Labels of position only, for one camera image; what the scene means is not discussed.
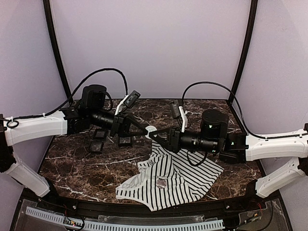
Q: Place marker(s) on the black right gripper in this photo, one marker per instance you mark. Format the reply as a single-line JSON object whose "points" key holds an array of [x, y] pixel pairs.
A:
{"points": [[172, 139]]}

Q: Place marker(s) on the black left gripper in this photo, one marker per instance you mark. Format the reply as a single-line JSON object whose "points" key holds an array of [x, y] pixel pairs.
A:
{"points": [[121, 125]]}

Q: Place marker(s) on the striped black white garment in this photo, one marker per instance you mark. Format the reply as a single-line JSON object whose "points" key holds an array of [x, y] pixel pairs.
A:
{"points": [[189, 177]]}

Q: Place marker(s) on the purple round brooch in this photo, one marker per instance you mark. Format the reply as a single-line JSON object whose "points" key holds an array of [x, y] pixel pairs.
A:
{"points": [[161, 183]]}

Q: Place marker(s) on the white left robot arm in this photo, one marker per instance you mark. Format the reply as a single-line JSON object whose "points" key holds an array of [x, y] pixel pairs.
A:
{"points": [[65, 121]]}

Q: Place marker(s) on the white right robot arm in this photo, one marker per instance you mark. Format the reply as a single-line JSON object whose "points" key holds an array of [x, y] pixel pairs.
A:
{"points": [[235, 148]]}

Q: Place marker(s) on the black square box right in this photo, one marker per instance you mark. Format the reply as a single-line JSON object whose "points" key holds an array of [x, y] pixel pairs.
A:
{"points": [[124, 141]]}

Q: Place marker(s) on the black square box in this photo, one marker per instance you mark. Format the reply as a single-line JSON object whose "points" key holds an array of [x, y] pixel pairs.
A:
{"points": [[124, 141], [100, 134], [96, 147]]}

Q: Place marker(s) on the black square box rear left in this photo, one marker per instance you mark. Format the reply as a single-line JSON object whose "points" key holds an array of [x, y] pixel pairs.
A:
{"points": [[100, 134]]}

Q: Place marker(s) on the black square box front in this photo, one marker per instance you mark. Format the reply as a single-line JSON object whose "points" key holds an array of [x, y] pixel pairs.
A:
{"points": [[96, 147]]}

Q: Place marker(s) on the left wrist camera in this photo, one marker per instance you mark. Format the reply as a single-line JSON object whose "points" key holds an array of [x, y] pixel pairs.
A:
{"points": [[127, 102]]}

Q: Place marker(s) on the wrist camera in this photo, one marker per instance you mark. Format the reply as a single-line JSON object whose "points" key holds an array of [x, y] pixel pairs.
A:
{"points": [[127, 102], [178, 113]]}

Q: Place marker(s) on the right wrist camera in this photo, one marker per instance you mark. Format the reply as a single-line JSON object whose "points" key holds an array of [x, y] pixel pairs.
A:
{"points": [[178, 113]]}

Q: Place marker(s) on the black front table rail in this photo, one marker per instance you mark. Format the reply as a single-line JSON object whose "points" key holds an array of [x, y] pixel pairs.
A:
{"points": [[90, 207]]}

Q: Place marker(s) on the white slotted cable duct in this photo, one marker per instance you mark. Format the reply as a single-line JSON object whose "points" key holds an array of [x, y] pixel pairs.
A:
{"points": [[114, 223]]}

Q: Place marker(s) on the black left frame post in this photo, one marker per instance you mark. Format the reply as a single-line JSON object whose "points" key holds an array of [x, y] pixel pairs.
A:
{"points": [[55, 47]]}

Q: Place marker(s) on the black frame post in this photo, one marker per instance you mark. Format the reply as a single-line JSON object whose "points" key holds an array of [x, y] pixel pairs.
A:
{"points": [[55, 47], [245, 49]]}

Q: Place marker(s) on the black right frame post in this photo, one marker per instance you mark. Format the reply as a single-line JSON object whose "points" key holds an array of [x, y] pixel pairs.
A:
{"points": [[245, 49]]}

